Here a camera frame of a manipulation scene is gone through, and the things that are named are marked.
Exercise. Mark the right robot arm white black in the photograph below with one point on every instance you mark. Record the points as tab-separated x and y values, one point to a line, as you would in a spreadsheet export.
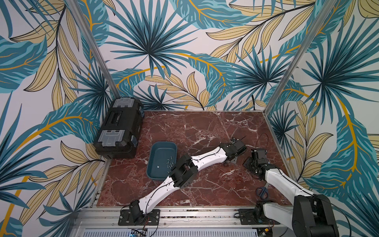
310	215

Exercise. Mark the aluminium mounting rail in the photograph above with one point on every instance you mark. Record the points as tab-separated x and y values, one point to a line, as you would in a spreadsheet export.
175	222

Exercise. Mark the aluminium frame post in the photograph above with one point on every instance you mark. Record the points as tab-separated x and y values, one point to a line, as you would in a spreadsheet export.
87	33
309	37

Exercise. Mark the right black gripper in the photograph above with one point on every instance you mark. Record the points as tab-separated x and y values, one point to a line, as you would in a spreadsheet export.
255	152

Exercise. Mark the right aluminium frame post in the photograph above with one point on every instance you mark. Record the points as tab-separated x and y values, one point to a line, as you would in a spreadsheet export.
309	37

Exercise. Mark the left aluminium frame post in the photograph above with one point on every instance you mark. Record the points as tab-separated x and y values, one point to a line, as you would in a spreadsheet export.
87	33

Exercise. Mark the teal plastic storage tray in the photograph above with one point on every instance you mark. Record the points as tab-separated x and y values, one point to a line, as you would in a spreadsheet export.
159	155

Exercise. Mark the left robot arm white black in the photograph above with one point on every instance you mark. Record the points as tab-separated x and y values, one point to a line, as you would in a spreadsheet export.
182	174

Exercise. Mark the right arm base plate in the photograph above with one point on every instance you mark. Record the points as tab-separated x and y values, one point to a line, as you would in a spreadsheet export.
249	216

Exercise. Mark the scissors with blue handle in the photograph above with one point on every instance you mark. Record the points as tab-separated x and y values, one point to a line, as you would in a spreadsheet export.
262	192

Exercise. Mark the black plastic toolbox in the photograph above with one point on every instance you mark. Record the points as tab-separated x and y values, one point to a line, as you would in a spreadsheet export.
120	131

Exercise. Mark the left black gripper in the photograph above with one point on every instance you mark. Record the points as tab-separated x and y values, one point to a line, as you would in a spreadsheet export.
237	155

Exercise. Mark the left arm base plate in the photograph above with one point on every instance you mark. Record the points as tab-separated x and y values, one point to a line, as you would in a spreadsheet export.
129	218

